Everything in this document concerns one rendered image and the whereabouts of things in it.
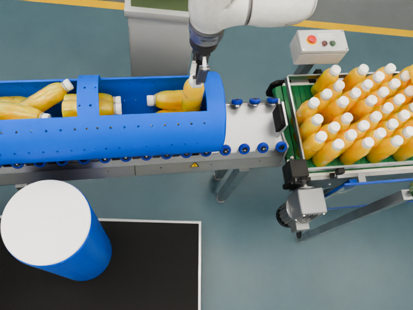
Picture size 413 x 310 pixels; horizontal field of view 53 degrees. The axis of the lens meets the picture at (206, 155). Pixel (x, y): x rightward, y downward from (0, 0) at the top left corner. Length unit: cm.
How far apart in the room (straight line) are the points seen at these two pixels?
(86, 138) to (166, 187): 123
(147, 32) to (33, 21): 131
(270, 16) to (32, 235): 97
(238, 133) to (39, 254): 84
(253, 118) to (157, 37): 60
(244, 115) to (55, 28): 172
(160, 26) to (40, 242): 102
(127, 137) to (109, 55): 160
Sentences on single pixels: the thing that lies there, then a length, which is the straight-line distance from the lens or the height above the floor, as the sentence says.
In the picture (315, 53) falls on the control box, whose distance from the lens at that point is 175.
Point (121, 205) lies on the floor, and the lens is 248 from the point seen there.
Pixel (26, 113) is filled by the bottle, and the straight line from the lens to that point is 143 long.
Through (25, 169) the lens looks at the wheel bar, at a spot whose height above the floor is 92.
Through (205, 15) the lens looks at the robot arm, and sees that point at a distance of 94.
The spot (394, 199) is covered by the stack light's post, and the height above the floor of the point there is 105.
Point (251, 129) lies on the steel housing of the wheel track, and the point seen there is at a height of 93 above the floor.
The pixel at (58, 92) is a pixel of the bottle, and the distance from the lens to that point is 148.
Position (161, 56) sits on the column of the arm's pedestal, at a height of 67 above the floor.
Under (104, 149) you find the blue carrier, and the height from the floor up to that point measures 114.
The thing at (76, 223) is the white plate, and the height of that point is 104.
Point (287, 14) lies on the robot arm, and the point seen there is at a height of 170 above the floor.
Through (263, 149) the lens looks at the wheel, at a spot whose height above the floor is 97.
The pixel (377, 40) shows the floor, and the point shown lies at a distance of 346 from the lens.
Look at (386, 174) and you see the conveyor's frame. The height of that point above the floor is 90.
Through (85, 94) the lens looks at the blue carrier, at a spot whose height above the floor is 123.
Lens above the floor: 241
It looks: 69 degrees down
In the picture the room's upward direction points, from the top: 23 degrees clockwise
